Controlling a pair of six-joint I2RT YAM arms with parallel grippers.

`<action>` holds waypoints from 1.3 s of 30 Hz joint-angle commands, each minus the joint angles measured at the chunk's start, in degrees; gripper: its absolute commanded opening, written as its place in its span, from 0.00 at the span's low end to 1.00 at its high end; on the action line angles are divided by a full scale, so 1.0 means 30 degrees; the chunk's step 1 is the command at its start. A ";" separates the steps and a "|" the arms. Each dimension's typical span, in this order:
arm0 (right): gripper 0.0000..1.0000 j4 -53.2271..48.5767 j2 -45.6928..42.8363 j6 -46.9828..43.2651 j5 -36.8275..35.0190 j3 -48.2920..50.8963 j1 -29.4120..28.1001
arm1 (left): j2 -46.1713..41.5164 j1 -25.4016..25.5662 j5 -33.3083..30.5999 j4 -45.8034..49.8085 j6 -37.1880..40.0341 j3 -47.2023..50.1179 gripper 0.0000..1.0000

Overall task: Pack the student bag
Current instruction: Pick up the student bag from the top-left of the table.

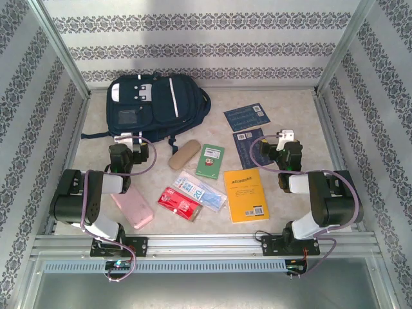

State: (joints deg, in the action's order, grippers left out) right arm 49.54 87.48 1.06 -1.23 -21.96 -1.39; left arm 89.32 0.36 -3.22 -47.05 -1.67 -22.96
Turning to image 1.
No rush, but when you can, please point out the dark blue booklet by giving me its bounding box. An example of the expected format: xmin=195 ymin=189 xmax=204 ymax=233
xmin=232 ymin=127 xmax=281 ymax=170
xmin=223 ymin=102 xmax=271 ymax=132

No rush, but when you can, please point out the green notebook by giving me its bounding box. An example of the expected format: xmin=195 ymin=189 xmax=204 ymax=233
xmin=195 ymin=144 xmax=225 ymax=180

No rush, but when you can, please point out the left controller board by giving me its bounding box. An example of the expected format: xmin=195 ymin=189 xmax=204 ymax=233
xmin=104 ymin=259 xmax=132 ymax=271

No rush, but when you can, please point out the pink pencil case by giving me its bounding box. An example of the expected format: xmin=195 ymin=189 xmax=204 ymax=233
xmin=109 ymin=185 xmax=155 ymax=230

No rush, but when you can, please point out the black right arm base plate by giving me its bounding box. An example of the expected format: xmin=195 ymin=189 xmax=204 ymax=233
xmin=261 ymin=234 xmax=321 ymax=258

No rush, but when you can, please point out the aluminium side rail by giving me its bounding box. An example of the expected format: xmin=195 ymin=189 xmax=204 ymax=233
xmin=314 ymin=93 xmax=368 ymax=232
xmin=44 ymin=95 xmax=93 ymax=236

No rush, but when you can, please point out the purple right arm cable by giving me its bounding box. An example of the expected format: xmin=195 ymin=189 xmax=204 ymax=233
xmin=250 ymin=135 xmax=364 ymax=277

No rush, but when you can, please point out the grey metal panel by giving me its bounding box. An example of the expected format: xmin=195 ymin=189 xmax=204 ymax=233
xmin=19 ymin=257 xmax=397 ymax=309

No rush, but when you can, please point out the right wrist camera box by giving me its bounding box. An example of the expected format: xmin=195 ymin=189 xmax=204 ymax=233
xmin=259 ymin=129 xmax=295 ymax=164

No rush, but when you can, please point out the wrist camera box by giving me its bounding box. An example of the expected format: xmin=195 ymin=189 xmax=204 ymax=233
xmin=114 ymin=133 xmax=149 ymax=164
xmin=259 ymin=129 xmax=295 ymax=164

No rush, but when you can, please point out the grey slotted cable duct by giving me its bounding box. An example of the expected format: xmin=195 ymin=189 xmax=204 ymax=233
xmin=42 ymin=259 xmax=288 ymax=274

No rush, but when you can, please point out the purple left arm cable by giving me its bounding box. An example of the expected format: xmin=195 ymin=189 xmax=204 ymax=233
xmin=79 ymin=136 xmax=158 ymax=284

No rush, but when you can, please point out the red plastic packet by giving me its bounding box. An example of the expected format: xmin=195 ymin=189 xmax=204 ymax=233
xmin=157 ymin=186 xmax=203 ymax=223

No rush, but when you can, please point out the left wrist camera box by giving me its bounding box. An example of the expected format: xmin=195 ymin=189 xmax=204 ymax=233
xmin=114 ymin=133 xmax=149 ymax=164

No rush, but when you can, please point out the aluminium mounting rail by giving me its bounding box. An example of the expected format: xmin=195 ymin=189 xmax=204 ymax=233
xmin=30 ymin=234 xmax=379 ymax=260

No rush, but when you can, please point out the tan glasses case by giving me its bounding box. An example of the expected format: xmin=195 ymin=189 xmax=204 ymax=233
xmin=168 ymin=140 xmax=201 ymax=169

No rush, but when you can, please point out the aluminium frame post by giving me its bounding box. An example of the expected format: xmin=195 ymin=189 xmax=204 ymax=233
xmin=27 ymin=0 xmax=93 ymax=99
xmin=312 ymin=0 xmax=377 ymax=97

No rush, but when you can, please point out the controller board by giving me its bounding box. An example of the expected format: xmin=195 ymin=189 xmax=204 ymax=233
xmin=104 ymin=259 xmax=132 ymax=271
xmin=286 ymin=263 xmax=309 ymax=277

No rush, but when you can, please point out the yellow book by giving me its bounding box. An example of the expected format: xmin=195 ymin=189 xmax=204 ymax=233
xmin=223 ymin=167 xmax=270 ymax=224

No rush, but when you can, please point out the navy blue backpack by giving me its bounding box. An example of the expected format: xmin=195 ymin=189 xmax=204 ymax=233
xmin=80 ymin=73 xmax=212 ymax=155

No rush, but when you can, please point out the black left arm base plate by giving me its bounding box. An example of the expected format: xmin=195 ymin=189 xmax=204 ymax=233
xmin=89 ymin=236 xmax=149 ymax=258

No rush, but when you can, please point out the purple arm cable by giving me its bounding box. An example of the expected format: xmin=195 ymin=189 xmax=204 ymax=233
xmin=250 ymin=135 xmax=364 ymax=277
xmin=79 ymin=136 xmax=158 ymax=284

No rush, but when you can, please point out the right controller board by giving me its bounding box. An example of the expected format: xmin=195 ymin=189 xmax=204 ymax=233
xmin=286 ymin=263 xmax=309 ymax=277

